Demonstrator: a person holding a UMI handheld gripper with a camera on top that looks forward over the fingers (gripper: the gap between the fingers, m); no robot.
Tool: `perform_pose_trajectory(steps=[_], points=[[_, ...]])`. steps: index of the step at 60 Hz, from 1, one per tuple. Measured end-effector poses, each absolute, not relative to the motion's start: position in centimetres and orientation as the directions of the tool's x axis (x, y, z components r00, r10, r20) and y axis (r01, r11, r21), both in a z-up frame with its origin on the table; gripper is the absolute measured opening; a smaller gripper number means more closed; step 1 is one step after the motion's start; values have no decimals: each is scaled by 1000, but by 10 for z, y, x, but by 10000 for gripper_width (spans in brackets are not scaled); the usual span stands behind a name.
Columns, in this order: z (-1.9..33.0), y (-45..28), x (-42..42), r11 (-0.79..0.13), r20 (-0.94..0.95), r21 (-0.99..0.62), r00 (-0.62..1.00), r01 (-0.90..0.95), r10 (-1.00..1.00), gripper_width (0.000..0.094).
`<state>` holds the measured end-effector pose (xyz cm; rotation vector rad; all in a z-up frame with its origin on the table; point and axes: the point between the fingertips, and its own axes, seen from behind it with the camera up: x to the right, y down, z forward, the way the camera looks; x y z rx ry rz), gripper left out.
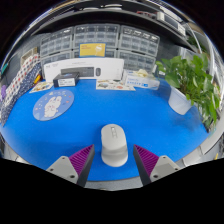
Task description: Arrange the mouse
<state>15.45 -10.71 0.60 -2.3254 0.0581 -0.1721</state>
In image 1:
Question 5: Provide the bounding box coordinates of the small black box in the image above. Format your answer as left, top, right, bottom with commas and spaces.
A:
52, 72, 80, 88

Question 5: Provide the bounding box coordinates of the red blue checkered cloth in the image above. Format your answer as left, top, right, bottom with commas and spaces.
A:
4, 53, 43, 101

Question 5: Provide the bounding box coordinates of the yellow and blue box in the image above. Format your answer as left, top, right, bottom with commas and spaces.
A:
79, 42, 107, 58

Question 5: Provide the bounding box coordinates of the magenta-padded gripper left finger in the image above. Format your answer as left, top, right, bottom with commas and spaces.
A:
45, 143, 96, 188

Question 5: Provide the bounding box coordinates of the colourful sticker sheet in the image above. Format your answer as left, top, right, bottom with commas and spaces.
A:
29, 81, 54, 94
95, 78, 136, 92

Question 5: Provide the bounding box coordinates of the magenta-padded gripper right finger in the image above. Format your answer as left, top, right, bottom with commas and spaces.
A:
132, 144, 183, 187

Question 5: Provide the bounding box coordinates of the navy polka dot cloth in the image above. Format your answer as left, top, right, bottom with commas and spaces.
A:
0, 63, 43, 126

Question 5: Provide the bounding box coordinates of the long white keyboard box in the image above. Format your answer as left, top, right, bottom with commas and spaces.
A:
43, 58, 125, 83

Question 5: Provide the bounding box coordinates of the dark wall shelf unit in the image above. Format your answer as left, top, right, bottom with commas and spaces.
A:
33, 0, 208, 51

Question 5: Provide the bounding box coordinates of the white woven basket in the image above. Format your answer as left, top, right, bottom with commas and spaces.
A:
20, 47, 39, 66

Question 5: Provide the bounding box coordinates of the small orange object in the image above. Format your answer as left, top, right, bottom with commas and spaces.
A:
33, 73, 42, 85

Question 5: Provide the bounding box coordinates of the potted green plant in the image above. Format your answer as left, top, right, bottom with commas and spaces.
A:
155, 53, 223, 129

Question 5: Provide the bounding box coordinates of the round blue printed mouse pad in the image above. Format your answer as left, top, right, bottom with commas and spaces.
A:
32, 89, 75, 122

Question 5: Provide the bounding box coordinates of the white and blue carton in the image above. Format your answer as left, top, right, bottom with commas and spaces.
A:
121, 69, 161, 91

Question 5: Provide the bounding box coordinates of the white computer mouse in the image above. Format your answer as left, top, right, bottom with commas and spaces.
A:
100, 123, 129, 168

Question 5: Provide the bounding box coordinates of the small purple object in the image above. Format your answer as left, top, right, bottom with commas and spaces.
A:
0, 84, 8, 101

